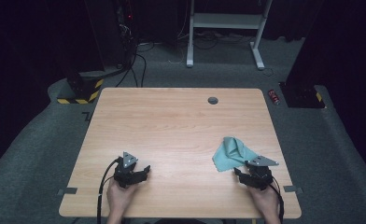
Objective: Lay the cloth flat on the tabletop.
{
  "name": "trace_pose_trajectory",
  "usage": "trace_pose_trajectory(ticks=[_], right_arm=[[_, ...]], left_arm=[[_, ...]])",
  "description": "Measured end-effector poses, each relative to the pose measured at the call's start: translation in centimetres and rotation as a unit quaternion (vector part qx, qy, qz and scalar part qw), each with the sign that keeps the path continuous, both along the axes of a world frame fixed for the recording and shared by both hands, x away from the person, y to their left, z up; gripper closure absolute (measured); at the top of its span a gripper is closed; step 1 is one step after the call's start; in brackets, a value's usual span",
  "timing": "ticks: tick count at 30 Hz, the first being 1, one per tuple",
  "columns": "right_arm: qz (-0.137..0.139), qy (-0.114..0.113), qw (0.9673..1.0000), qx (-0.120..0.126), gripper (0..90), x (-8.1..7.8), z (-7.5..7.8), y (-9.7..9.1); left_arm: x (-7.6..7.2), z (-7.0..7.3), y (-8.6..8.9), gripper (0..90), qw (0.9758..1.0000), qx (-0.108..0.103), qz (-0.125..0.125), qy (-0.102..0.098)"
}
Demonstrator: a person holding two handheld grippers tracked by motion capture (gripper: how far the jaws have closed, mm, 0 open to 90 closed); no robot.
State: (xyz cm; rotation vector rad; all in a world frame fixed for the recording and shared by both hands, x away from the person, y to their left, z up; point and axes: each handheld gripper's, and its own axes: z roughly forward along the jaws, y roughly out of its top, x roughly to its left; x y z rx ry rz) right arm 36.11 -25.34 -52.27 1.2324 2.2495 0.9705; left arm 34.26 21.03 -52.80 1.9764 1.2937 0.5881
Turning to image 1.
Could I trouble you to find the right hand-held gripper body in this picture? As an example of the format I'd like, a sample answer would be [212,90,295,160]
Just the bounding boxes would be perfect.
[240,155,280,191]

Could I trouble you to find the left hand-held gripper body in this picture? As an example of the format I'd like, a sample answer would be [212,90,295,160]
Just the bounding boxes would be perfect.
[113,151,146,189]

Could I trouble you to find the teal cloth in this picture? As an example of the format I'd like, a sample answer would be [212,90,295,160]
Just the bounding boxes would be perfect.
[212,136,260,173]

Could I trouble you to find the person's right hand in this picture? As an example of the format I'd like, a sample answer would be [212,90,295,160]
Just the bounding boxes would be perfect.
[248,181,280,218]

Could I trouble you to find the person's left hand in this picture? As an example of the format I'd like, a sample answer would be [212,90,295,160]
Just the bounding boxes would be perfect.
[106,177,139,218]

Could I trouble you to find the grey tape strip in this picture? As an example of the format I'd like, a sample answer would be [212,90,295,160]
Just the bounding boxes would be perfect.
[282,185,304,194]
[56,187,78,196]

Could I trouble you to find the red can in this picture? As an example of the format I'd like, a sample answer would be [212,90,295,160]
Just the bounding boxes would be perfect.
[267,89,281,105]

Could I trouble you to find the black yellow striped stand base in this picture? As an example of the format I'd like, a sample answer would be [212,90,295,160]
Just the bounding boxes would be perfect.
[56,71,106,105]

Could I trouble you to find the dark equipment rack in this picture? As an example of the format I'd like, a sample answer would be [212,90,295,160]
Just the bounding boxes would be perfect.
[115,0,139,69]

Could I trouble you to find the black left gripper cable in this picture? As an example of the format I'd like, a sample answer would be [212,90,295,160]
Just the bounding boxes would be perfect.
[96,157,123,224]

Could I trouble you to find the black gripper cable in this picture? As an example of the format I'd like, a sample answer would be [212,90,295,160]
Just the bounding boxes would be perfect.
[96,157,123,224]
[267,175,286,224]

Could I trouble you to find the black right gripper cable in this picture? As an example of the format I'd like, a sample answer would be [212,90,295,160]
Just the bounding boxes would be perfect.
[267,175,286,224]

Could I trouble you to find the black floor cables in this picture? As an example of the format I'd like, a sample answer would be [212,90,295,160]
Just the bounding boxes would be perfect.
[115,40,156,89]

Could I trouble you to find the tangle of cables under stand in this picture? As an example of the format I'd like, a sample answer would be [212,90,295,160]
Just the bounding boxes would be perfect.
[176,29,255,51]

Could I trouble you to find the white metal stand frame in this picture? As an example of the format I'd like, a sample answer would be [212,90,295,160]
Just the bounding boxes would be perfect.
[186,0,274,71]

